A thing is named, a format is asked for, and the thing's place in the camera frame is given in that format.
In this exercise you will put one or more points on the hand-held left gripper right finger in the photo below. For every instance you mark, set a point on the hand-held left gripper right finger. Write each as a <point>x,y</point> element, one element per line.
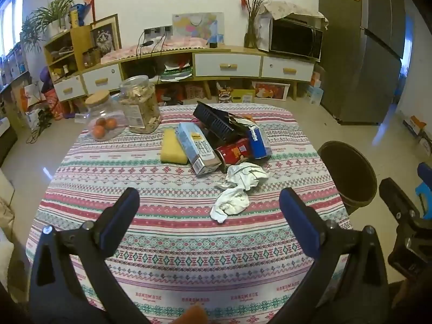
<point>298,226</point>

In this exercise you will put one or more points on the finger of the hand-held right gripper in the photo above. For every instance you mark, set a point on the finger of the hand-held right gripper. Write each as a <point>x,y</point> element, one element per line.
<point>426,172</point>
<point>396,199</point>

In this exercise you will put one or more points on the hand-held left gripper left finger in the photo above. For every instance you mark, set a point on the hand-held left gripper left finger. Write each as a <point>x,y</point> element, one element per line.
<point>119,226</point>

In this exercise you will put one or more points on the dark brown waste bin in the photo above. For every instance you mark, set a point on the dark brown waste bin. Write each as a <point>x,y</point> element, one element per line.
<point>347,175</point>

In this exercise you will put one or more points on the white tissue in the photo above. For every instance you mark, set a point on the white tissue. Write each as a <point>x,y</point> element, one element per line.
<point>233,202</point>
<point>246,173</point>

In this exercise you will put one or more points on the blue biscuit box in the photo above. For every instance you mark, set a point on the blue biscuit box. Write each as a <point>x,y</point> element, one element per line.
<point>260,145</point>

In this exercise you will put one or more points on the yellow sponge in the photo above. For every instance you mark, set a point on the yellow sponge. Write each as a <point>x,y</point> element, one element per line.
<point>170,150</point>

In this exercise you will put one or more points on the red snack can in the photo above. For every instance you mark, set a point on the red snack can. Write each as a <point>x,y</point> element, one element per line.
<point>234,155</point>

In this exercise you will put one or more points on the light blue milk carton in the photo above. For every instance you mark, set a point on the light blue milk carton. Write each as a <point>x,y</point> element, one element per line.
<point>199,148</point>

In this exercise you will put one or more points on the foil snack bag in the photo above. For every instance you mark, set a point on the foil snack bag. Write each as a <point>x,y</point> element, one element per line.
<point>241,123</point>

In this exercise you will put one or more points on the black plastic tray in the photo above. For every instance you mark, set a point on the black plastic tray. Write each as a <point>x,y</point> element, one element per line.
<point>216,121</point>

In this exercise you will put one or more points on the blue plastic stool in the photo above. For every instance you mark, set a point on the blue plastic stool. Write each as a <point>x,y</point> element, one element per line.
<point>426,202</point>

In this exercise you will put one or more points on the open cardboard box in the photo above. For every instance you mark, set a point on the open cardboard box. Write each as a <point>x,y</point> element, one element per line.
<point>415,126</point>

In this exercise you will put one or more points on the striped patterned tablecloth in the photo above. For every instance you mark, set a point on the striped patterned tablecloth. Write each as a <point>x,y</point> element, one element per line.
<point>175,243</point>

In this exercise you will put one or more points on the orange fruit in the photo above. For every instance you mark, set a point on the orange fruit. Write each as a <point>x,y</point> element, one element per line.
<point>110,124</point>
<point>99,132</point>
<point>100,122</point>

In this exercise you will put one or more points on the glass jar with cork lid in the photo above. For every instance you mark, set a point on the glass jar with cork lid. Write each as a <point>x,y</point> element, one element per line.
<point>101,108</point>

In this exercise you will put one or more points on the large clear snack jar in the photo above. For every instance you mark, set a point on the large clear snack jar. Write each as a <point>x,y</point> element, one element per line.
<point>140,108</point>

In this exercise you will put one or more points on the white and blue cartons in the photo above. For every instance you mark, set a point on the white and blue cartons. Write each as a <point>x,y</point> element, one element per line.
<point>314,95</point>

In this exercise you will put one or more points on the grey refrigerator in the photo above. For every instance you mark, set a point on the grey refrigerator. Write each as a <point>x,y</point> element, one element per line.
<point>357,57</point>

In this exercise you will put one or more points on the red gift bag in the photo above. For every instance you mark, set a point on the red gift bag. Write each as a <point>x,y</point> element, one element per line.
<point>55,104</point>

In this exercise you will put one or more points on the red fish picture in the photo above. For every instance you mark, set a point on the red fish picture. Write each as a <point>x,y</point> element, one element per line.
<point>270,91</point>

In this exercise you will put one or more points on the yellow cardboard box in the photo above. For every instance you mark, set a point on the yellow cardboard box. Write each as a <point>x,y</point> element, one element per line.
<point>241,95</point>

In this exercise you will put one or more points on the stack of papers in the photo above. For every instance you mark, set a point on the stack of papers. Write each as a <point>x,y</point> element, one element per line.
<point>175,72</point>

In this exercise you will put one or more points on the pink cloth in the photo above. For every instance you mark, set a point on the pink cloth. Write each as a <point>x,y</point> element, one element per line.
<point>135,51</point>

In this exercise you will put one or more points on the long white-drawer sideboard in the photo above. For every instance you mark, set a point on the long white-drawer sideboard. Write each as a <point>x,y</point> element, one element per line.
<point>229,64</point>

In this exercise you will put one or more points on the black microwave oven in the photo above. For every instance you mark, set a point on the black microwave oven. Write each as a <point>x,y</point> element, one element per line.
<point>293,38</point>

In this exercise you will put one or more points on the framed cat picture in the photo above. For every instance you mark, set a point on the framed cat picture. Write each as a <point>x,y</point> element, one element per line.
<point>104,38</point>

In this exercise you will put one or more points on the yellow wooden shelf unit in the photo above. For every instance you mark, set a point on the yellow wooden shelf unit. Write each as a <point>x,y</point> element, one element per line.
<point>81,37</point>

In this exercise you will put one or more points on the glass vase with branches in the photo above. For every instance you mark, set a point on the glass vase with branches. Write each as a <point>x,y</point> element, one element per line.
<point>250,38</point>

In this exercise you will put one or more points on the small black device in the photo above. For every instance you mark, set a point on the small black device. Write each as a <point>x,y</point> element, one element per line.
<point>213,45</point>

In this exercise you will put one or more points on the yellow bottle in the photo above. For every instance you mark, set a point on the yellow bottle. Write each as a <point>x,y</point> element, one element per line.
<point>74,18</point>

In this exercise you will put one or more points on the floral cloth cover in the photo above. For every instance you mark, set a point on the floral cloth cover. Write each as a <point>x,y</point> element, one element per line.
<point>287,8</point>

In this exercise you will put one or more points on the map poster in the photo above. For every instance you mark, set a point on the map poster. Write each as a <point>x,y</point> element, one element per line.
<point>199,25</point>

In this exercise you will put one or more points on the blue plush toy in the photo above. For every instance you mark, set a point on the blue plush toy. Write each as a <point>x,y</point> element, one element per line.
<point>81,10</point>

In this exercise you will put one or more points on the green potted plant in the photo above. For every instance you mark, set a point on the green potted plant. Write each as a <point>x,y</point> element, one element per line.
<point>54,10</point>

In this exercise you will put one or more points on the window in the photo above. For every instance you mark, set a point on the window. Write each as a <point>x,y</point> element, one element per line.
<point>10,17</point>

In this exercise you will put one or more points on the wall socket strip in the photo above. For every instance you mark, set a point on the wall socket strip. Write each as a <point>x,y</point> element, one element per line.
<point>158,30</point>

